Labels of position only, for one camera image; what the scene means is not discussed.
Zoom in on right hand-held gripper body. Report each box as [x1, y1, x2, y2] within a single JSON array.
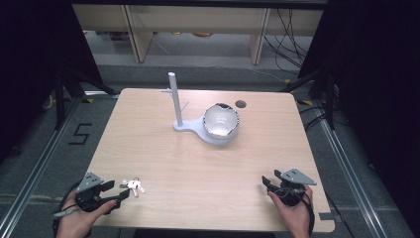
[[275, 168, 318, 208]]

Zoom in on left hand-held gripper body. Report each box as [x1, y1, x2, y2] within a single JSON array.
[[74, 172, 112, 213]]

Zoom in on small white object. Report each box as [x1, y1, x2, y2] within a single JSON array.
[[119, 177, 147, 198]]

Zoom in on person's right hand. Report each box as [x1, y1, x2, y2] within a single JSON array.
[[267, 183, 315, 238]]

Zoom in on person's left hand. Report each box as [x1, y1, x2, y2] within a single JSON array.
[[55, 199, 119, 238]]

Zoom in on black metal stand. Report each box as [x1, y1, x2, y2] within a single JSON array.
[[279, 64, 337, 131], [53, 64, 117, 131]]

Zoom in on white stand with pole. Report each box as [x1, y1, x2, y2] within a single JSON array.
[[159, 71, 241, 147]]

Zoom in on black curtain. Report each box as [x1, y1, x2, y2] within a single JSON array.
[[298, 0, 420, 229], [0, 0, 104, 167]]

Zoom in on light wooden shelf unit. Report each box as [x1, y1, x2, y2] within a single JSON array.
[[71, 3, 325, 66]]

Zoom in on right hand-held gripper cable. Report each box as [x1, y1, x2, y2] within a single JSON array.
[[276, 186, 316, 236]]

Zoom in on hand-held gripper cable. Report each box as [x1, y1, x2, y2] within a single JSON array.
[[52, 180, 83, 238], [276, 186, 316, 236]]

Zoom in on left hand-held gripper cable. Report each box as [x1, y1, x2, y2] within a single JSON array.
[[52, 180, 83, 238]]

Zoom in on aluminium floor rail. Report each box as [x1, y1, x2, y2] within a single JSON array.
[[316, 98, 388, 238], [0, 94, 84, 238]]

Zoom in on white cable on floor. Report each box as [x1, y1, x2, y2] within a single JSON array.
[[246, 64, 289, 84]]

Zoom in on black cables on floor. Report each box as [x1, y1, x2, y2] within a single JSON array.
[[262, 9, 315, 75]]

